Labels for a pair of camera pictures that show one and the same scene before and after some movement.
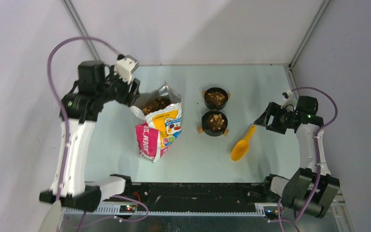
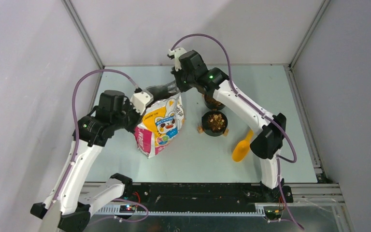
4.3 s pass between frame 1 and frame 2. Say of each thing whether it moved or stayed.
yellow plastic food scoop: stayed
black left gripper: moved
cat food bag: moved
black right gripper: moved
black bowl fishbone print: stayed
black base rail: stayed
